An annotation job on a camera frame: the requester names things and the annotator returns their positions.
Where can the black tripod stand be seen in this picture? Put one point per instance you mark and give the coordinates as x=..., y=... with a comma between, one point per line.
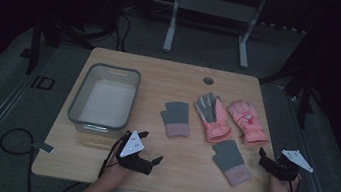
x=36, y=43
x=304, y=101

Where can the pink ski glove with print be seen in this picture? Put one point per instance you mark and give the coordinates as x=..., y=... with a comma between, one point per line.
x=249, y=122

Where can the person's left hand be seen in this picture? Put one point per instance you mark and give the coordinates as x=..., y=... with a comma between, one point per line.
x=116, y=169

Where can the clear plastic bin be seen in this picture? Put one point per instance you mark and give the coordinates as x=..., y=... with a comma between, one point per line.
x=105, y=100

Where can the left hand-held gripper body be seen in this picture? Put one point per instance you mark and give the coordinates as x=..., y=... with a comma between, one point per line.
x=133, y=145

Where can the grey metal table frame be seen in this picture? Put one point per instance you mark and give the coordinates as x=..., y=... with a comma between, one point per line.
x=214, y=8

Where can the pink ski glove grey palm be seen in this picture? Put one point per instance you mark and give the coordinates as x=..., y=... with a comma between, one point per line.
x=212, y=118

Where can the grey tape tab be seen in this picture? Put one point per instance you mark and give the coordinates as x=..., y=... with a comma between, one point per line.
x=44, y=147

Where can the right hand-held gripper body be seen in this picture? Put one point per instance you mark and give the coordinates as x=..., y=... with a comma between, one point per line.
x=284, y=169

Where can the grey knit glove pink cuff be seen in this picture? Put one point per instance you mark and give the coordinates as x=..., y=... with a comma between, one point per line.
x=176, y=117
x=230, y=160

